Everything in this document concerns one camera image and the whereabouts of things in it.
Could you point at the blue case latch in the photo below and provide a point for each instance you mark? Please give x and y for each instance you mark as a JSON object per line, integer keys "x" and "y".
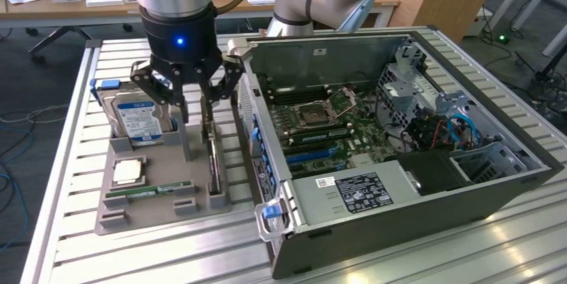
{"x": 271, "y": 213}

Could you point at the black chair base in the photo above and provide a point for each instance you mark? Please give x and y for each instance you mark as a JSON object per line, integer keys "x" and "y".
{"x": 48, "y": 40}

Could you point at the black device with green light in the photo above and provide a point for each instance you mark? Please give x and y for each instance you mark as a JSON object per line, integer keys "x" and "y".
{"x": 501, "y": 39}

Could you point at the white table leg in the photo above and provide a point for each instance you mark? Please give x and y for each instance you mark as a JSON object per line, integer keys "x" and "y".
{"x": 553, "y": 45}

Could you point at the hard disk with blue caddy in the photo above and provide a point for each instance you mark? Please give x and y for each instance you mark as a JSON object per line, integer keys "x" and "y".
{"x": 137, "y": 124}

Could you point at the grey parts rack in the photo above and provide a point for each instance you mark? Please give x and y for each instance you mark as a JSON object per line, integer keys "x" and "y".
{"x": 177, "y": 171}

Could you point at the graphics card with metal bracket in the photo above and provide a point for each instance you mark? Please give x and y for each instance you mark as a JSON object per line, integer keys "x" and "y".
{"x": 213, "y": 164}

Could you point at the metal socket cover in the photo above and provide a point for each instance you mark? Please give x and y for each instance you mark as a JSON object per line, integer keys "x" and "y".
{"x": 343, "y": 101}

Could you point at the black plastic shroud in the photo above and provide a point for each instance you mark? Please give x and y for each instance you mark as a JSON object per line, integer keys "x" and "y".
{"x": 436, "y": 172}

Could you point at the green RAM stick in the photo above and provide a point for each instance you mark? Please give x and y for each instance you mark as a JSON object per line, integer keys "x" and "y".
{"x": 319, "y": 135}
{"x": 150, "y": 190}

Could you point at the silver disk bay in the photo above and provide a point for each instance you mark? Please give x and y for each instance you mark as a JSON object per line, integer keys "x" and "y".
{"x": 487, "y": 164}
{"x": 399, "y": 91}

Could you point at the grey open PC case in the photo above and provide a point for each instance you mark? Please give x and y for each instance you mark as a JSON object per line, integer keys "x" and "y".
{"x": 399, "y": 231}

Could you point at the white box with red button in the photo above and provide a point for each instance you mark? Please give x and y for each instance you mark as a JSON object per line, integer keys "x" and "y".
{"x": 477, "y": 28}

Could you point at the CPU socket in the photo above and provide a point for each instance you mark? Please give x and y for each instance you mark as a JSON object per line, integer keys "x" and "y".
{"x": 313, "y": 114}

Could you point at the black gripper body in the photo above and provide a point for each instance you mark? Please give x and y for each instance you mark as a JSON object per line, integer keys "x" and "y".
{"x": 181, "y": 32}

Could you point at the silver chipset heat sink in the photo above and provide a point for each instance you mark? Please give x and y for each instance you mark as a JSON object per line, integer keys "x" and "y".
{"x": 361, "y": 160}

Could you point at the silver CPU chip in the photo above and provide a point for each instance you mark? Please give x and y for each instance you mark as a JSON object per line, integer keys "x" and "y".
{"x": 126, "y": 171}

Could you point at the grey power supply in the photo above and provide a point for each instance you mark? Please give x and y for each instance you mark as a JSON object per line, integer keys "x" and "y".
{"x": 319, "y": 204}

